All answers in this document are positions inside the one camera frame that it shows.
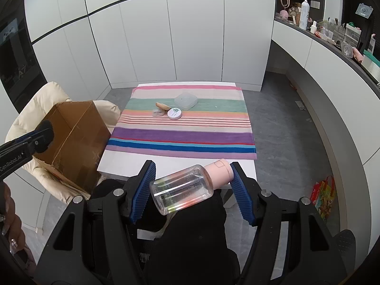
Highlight striped multicolour cloth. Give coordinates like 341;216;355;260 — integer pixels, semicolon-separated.
105;85;257;160

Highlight translucent square plastic box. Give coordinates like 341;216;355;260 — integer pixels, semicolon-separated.
174;92;198;112

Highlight colourful printed bag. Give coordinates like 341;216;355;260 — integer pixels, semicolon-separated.
310;176;337;224

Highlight brown cardboard box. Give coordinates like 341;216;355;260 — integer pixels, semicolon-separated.
31;100;111;195

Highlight person's black trousers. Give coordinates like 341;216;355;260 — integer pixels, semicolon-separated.
95;180;241;285

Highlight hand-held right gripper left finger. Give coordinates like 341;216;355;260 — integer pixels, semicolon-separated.
35;160;157;285

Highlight clear acrylic organiser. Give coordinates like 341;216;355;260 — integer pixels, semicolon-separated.
316;19;345;40

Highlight clear drawer organiser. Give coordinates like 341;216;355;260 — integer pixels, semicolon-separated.
344;24;361;48

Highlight cream padded chair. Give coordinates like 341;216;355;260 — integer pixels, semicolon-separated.
5;81;121;205

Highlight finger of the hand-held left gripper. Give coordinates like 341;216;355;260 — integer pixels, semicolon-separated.
26;120;55;156
5;128;45;146

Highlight round white tin green print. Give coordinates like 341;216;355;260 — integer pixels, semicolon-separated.
167;107;183;121

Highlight tall white spray bottle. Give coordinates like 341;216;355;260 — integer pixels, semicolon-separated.
298;0;310;30

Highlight white sideboard dark top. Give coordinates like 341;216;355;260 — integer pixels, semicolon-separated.
270;16;380;244

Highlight white ribbed box teal top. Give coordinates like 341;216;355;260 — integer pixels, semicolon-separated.
362;50;380;81

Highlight grey wall bracket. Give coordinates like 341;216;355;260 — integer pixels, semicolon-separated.
356;3;373;17

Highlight white built-in wardrobe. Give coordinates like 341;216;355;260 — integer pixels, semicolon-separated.
24;0;276;91

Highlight brown paw print carton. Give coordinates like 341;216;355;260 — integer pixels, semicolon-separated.
288;2;302;21

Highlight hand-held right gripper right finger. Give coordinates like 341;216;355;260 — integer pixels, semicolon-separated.
230;162;348;285

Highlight clear bottle with pink cap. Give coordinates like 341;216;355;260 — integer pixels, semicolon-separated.
149;159;234;216

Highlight dark glass cabinet door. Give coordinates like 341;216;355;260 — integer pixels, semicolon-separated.
0;15;48;113

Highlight person's left hand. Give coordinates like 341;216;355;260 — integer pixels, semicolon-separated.
0;181;29;262

